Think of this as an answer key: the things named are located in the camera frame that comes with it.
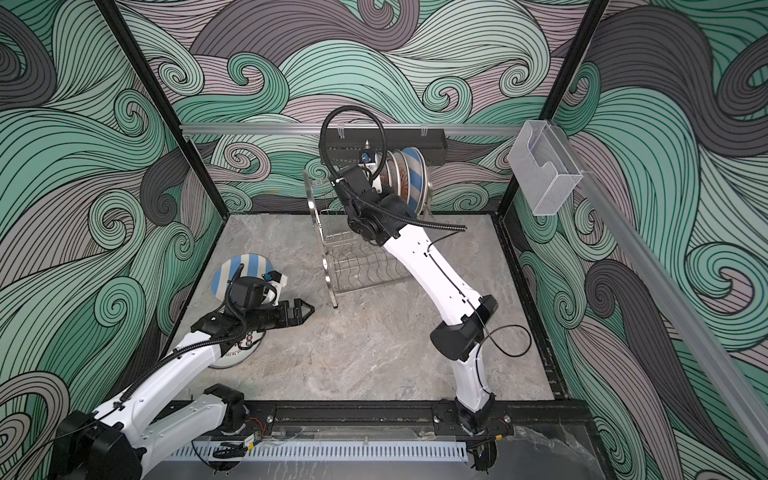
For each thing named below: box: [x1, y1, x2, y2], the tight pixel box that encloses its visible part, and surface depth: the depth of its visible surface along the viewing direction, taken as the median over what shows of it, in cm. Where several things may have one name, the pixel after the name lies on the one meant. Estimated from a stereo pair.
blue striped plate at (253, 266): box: [212, 253, 273, 301], surface depth 106 cm
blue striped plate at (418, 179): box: [402, 146, 428, 216], surface depth 73 cm
